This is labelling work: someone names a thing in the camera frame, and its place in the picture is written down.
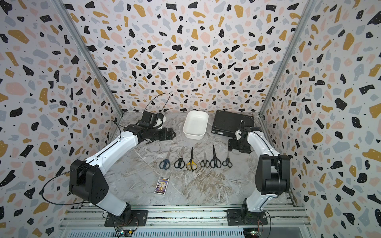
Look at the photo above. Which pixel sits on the colourful card pack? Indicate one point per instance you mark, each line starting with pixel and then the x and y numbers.
pixel 161 186

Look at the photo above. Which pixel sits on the aluminium rail frame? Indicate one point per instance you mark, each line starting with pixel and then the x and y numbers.
pixel 189 221

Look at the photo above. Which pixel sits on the yellow black handled scissors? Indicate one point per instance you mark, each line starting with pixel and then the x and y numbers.
pixel 191 165

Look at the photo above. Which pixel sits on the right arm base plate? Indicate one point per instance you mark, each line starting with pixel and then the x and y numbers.
pixel 241 217

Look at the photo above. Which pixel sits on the white plastic storage box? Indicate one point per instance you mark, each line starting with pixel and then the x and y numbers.
pixel 195 125

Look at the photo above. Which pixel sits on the black hard case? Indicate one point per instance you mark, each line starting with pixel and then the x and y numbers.
pixel 227 123

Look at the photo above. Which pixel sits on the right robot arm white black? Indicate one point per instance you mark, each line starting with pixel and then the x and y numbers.
pixel 272 177

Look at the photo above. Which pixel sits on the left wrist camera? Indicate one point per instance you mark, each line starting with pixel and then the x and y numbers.
pixel 151 120

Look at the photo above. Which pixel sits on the blue handled scissors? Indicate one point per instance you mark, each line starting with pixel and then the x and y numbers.
pixel 165 164

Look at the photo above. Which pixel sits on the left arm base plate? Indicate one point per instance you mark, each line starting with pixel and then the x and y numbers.
pixel 126 218

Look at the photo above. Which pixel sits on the short black handled scissors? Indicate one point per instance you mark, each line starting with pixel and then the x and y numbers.
pixel 227 162

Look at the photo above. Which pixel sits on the black handled large scissors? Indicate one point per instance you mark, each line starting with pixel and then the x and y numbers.
pixel 179 163

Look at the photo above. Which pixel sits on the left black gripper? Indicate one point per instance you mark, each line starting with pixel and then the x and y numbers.
pixel 164 136

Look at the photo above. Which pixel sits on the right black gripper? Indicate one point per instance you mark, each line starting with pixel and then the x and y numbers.
pixel 231 145

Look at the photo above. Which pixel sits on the all black scissors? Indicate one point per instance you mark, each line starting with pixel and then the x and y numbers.
pixel 215 162

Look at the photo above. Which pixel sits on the small black scissors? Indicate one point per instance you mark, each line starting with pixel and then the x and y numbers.
pixel 204 162

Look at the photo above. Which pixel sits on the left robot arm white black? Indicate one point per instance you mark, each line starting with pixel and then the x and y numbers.
pixel 87 180

